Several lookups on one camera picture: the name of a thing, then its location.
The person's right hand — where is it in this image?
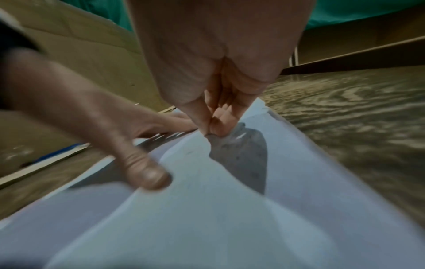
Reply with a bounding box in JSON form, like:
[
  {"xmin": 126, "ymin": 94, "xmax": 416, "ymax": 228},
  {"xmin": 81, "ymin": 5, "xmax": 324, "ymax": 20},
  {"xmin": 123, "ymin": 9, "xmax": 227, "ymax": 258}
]
[{"xmin": 126, "ymin": 0, "xmax": 318, "ymax": 138}]

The person's left hand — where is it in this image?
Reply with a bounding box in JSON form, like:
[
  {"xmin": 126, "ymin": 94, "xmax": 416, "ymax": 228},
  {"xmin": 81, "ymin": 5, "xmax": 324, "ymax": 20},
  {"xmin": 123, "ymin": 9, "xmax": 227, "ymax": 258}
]
[{"xmin": 0, "ymin": 48, "xmax": 200, "ymax": 191}]

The white paper sheet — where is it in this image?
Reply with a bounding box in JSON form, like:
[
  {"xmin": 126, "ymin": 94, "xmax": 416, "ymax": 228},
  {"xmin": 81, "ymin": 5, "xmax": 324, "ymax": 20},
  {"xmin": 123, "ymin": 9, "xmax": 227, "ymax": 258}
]
[{"xmin": 0, "ymin": 97, "xmax": 425, "ymax": 269}]

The blue pencil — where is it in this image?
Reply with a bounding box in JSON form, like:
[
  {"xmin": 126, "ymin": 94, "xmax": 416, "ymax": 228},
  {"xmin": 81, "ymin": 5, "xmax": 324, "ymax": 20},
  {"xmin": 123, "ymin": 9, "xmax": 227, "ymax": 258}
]
[{"xmin": 19, "ymin": 142, "xmax": 87, "ymax": 169}]

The brown cardboard box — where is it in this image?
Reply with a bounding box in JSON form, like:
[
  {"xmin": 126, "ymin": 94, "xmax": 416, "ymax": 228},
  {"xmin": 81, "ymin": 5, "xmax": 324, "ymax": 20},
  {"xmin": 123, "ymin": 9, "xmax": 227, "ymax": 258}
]
[{"xmin": 0, "ymin": 0, "xmax": 186, "ymax": 190}]

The green curtain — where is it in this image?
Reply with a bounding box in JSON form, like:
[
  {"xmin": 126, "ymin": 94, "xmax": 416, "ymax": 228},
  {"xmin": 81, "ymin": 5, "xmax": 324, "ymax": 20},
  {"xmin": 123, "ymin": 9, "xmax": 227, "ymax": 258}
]
[{"xmin": 61, "ymin": 0, "xmax": 425, "ymax": 32}]

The tan wooden cabinet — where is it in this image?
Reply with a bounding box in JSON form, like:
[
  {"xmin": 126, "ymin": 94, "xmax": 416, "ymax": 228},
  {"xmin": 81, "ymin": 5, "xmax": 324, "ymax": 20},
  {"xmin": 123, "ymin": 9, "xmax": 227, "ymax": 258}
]
[{"xmin": 288, "ymin": 16, "xmax": 425, "ymax": 66}]

